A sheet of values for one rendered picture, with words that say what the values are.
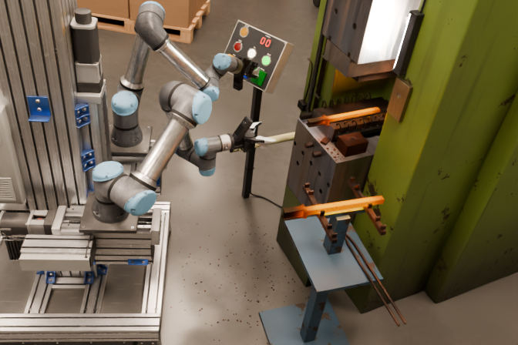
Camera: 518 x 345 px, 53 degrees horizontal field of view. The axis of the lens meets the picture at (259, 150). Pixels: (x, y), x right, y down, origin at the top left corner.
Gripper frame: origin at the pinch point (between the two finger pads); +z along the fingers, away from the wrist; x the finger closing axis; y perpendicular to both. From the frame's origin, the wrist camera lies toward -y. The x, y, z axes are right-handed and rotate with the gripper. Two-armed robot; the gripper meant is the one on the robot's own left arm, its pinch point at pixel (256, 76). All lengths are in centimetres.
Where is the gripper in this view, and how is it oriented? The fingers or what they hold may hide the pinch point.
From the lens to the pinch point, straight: 275.0
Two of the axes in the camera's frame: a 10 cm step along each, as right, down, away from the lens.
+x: -7.6, -4.6, 4.6
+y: 4.1, -8.9, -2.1
